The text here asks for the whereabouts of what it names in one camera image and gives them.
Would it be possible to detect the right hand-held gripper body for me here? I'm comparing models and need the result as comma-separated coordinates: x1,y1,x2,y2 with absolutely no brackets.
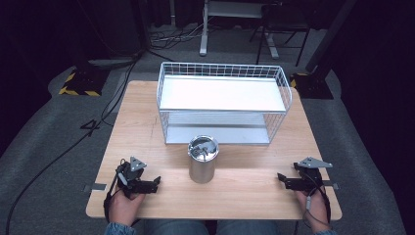
292,156,334,193

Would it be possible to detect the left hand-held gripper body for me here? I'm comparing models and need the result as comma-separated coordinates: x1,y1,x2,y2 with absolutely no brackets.
115,156,148,198

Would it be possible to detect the person's left hand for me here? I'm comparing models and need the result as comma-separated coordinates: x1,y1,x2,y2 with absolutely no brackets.
108,187,147,228

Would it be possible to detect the person's right hand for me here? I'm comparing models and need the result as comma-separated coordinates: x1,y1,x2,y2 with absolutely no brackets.
294,186,333,234

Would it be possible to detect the grey tape strip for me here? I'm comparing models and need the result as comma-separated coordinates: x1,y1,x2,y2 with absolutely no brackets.
321,180,341,191
83,182,108,193

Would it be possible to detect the person's left leg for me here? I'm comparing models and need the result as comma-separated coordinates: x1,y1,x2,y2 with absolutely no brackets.
142,219,210,235

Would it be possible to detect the person's leg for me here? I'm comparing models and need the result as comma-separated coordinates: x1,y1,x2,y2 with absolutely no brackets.
142,219,210,235
216,219,281,235

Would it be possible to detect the silver metal can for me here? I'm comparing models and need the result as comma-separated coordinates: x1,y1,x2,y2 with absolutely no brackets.
187,134,220,185

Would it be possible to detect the person's right leg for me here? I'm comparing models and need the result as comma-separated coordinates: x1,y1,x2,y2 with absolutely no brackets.
216,219,281,235

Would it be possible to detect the black yellow striped stand base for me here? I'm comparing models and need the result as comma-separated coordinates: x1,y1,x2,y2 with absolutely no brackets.
58,66,112,98
289,71,335,100

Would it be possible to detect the black chair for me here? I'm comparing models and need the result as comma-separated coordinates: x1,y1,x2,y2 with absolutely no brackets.
249,2,311,68

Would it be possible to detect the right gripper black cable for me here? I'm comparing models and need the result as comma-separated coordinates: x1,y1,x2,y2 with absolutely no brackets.
301,171,333,230

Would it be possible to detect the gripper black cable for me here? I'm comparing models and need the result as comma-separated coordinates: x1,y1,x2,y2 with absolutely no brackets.
103,158,127,223
301,171,333,230

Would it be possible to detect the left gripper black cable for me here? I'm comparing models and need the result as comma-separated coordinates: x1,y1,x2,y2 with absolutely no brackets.
103,158,127,223

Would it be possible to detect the long black floor cable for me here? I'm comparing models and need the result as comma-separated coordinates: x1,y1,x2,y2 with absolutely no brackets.
4,60,140,235

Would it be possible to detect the white wire shelf rack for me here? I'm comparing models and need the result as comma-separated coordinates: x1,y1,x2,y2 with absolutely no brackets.
156,61,294,146

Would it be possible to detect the bundle of floor cables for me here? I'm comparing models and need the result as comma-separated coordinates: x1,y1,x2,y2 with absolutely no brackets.
149,23,209,51

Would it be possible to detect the white metal desk frame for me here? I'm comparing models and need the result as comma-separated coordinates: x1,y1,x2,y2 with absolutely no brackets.
199,0,281,60

